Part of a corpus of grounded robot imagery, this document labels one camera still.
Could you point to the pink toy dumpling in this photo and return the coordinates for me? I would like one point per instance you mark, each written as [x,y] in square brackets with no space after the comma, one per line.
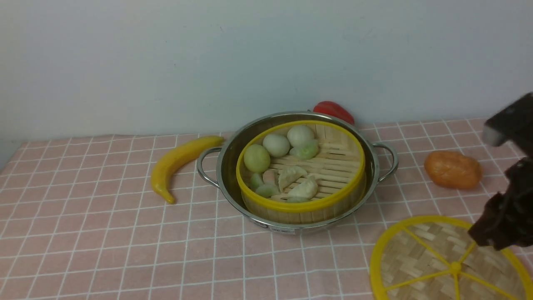
[270,177]

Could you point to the orange toy potato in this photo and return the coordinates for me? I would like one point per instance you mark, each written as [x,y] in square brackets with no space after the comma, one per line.
[453,170]

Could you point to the pale green toy bun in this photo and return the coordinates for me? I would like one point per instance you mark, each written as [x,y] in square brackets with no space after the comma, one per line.
[256,158]

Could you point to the bamboo steamer basket yellow rim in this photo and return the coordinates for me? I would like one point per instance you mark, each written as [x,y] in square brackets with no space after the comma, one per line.
[339,169]

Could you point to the stainless steel pot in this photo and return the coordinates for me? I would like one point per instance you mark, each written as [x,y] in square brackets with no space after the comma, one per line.
[227,168]

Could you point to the pink checkered tablecloth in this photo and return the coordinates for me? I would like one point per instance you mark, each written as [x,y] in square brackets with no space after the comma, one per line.
[79,221]

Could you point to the white toy dumpling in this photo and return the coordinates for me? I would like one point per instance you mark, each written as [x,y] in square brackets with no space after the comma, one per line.
[289,175]
[306,189]

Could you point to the red toy bell pepper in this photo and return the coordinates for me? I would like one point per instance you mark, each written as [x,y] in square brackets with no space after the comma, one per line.
[333,109]

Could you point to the white toy bun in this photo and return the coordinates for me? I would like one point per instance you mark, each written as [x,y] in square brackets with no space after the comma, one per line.
[277,145]
[299,135]

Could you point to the yellow toy banana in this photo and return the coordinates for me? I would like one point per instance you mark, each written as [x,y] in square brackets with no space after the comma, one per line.
[176,158]

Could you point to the woven bamboo steamer lid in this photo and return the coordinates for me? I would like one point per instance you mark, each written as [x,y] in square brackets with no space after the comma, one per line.
[433,258]

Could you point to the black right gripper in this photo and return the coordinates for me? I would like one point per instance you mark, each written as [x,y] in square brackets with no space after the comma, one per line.
[507,218]

